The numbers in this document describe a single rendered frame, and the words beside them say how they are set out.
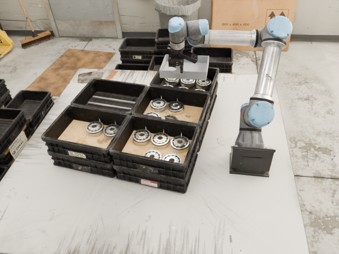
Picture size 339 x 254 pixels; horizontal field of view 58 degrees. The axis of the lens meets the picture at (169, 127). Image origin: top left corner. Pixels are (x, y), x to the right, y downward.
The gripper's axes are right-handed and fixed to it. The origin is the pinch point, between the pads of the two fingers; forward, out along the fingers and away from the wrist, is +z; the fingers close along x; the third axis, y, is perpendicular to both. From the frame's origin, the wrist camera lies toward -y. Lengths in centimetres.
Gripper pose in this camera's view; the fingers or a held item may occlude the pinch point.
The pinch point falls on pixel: (182, 73)
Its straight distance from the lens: 177.6
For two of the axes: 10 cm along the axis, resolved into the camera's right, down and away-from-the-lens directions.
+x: -0.8, 8.2, -5.7
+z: 0.7, 5.7, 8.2
